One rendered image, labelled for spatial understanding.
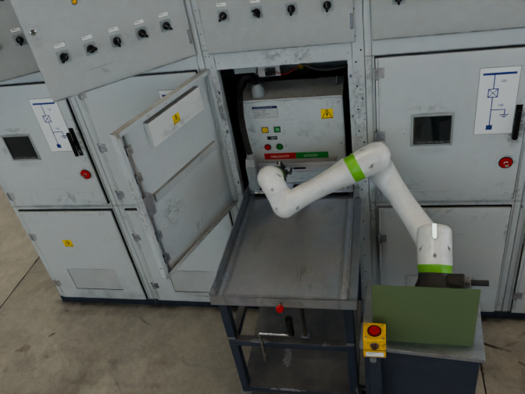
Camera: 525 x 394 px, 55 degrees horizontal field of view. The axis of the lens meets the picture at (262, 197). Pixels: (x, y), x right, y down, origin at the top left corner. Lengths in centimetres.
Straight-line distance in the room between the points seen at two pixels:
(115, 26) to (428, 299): 157
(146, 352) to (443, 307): 190
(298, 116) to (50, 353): 214
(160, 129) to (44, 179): 112
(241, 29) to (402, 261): 147
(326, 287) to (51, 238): 187
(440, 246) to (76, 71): 156
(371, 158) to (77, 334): 226
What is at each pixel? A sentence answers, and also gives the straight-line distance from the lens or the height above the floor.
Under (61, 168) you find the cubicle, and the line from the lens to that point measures 296.
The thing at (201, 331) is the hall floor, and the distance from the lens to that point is 322.
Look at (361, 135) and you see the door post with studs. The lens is 239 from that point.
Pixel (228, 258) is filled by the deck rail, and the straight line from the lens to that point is 233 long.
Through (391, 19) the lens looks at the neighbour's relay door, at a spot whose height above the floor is 173.
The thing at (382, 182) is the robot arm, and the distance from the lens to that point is 223.
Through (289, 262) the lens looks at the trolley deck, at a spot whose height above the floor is 85.
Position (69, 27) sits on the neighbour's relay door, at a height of 191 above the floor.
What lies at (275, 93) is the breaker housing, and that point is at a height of 139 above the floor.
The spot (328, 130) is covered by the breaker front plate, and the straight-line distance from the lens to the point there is 243.
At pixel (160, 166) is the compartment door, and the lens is 218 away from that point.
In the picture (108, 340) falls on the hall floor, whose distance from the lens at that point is 341.
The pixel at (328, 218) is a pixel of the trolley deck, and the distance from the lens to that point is 247.
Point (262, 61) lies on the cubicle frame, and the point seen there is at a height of 159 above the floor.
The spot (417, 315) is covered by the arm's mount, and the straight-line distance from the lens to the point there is 195.
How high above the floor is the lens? 238
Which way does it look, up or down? 35 degrees down
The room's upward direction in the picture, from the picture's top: 10 degrees counter-clockwise
